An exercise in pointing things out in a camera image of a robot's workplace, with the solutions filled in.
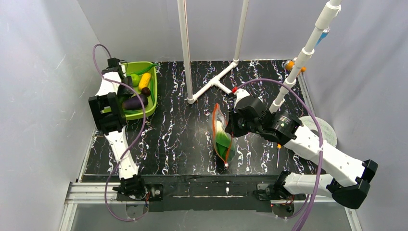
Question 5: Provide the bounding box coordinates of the green plastic basin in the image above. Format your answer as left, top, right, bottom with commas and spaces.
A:
102, 61, 158, 121

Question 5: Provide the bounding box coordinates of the white PVC pipe frame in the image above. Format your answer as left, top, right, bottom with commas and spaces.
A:
177, 0, 342, 114

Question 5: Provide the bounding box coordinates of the white filament spool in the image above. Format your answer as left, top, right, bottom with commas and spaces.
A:
299, 115, 338, 147

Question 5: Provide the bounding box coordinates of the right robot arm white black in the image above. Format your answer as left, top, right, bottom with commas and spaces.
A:
225, 89, 378, 209

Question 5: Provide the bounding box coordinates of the yellow handle screwdriver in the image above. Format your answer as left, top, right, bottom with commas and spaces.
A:
276, 143, 281, 168

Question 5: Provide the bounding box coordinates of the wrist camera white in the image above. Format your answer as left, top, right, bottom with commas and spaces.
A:
107, 58, 128, 75
231, 87, 250, 103

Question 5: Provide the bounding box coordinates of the toy dark red plum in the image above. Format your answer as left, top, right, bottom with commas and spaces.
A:
140, 87, 151, 97

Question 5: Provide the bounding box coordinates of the toy purple eggplant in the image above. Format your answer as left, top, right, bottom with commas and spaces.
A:
122, 94, 149, 110

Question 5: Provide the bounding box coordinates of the toy yellow corn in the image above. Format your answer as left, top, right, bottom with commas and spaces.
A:
138, 73, 152, 91

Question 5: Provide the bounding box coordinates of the orange clamp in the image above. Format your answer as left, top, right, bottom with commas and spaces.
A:
282, 60, 307, 73

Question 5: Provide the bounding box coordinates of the toy green chili pepper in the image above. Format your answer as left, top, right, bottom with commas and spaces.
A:
126, 64, 158, 77

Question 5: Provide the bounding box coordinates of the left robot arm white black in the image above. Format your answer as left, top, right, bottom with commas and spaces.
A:
88, 58, 148, 201

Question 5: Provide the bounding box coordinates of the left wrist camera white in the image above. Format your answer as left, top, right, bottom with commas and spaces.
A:
107, 58, 128, 75

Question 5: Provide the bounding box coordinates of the aluminium rail frame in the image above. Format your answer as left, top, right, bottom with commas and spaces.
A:
59, 71, 363, 231

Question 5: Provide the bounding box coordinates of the toy green lime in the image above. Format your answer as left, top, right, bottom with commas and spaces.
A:
130, 74, 141, 88

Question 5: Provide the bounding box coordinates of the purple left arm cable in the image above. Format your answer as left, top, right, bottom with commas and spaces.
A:
92, 44, 151, 222

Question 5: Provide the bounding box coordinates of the black marble pattern mat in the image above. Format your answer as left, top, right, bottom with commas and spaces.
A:
84, 60, 316, 178

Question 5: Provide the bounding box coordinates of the clear zip bag orange zipper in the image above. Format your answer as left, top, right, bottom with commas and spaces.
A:
210, 103, 237, 168

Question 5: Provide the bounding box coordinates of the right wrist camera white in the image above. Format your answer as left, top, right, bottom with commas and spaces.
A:
231, 87, 250, 103

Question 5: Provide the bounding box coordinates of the toy bok choy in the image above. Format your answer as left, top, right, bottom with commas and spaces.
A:
213, 120, 236, 162

